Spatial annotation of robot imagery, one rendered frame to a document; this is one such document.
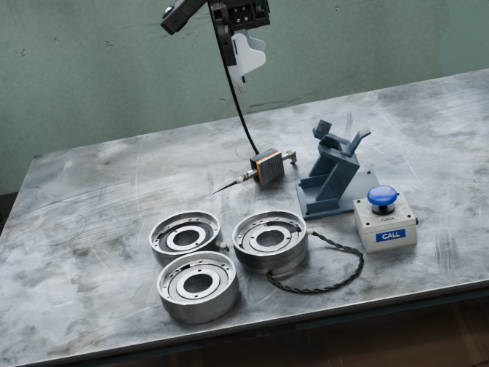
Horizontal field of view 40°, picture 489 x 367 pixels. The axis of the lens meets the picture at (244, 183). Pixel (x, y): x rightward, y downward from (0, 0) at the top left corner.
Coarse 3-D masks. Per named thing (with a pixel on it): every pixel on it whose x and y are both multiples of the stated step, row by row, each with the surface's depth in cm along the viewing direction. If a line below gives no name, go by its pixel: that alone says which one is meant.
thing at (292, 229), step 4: (268, 224) 96; (272, 224) 95; (276, 224) 95; (280, 224) 95; (284, 224) 95; (288, 224) 95; (292, 224) 94; (296, 224) 94; (288, 228) 94; (292, 228) 94; (296, 228) 94; (300, 228) 93; (292, 232) 93
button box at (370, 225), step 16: (400, 192) 94; (368, 208) 92; (400, 208) 91; (368, 224) 89; (384, 224) 88; (400, 224) 88; (416, 224) 92; (368, 240) 89; (384, 240) 90; (400, 240) 90; (416, 240) 90
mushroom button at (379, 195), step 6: (378, 186) 91; (384, 186) 90; (390, 186) 91; (372, 192) 90; (378, 192) 89; (384, 192) 89; (390, 192) 89; (396, 192) 89; (372, 198) 89; (378, 198) 89; (384, 198) 88; (390, 198) 88; (396, 198) 89; (378, 204) 89; (384, 204) 88; (390, 204) 89
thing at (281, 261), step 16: (240, 224) 95; (256, 224) 96; (304, 224) 92; (240, 240) 93; (256, 240) 93; (272, 240) 95; (288, 240) 91; (304, 240) 90; (240, 256) 91; (256, 256) 88; (272, 256) 88; (288, 256) 89; (256, 272) 91; (272, 272) 90
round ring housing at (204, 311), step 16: (192, 256) 91; (208, 256) 91; (224, 256) 89; (176, 272) 90; (192, 272) 89; (208, 272) 89; (160, 288) 86; (192, 288) 90; (208, 288) 86; (224, 288) 83; (176, 304) 83; (192, 304) 82; (208, 304) 83; (224, 304) 84; (192, 320) 85; (208, 320) 85
